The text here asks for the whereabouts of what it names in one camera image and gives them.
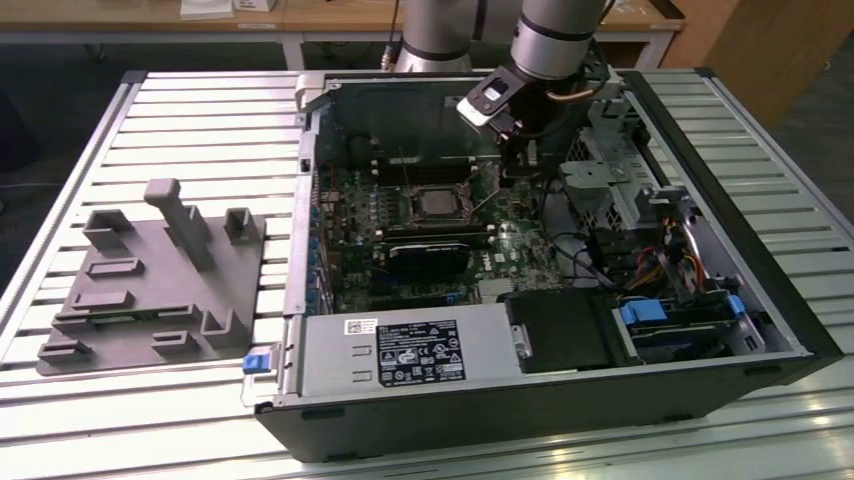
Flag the white box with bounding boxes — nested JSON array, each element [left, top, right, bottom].
[[178, 0, 236, 21]]

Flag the black graphics card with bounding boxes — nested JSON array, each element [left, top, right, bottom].
[[382, 241, 472, 276]]

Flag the small silver heat sink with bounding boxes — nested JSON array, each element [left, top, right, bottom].
[[479, 279, 519, 302]]

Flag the grey parts rack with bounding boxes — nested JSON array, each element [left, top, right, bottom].
[[35, 177, 268, 376]]

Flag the wooden cabinet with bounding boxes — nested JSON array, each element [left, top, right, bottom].
[[663, 0, 854, 129]]

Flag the black wires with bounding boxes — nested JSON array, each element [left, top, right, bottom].
[[544, 230, 623, 292]]

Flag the green motherboard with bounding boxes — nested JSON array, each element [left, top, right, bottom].
[[312, 159, 568, 316]]

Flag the wooden desk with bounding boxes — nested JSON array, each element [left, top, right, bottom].
[[0, 0, 687, 71]]

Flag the orange and yellow wires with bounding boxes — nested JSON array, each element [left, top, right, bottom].
[[636, 214, 709, 292]]

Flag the black drive box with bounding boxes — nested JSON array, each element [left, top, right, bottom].
[[499, 289, 632, 375]]

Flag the grey case handle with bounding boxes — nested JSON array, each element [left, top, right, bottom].
[[292, 72, 336, 110]]

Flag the blue disk carrier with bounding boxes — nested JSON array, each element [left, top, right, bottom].
[[616, 297, 668, 330]]

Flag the black PC case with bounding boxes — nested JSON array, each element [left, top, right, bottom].
[[252, 67, 843, 464]]

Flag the black RAM slot bank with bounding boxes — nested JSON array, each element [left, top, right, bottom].
[[368, 154, 503, 185]]

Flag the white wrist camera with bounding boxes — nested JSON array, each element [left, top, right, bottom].
[[454, 81, 512, 129]]

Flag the grey power supply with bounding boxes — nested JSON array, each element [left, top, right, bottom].
[[292, 302, 528, 396]]

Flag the CPU socket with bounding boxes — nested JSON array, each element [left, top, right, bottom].
[[406, 184, 476, 225]]

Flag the metal drive cage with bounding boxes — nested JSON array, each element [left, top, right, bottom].
[[556, 97, 699, 231]]

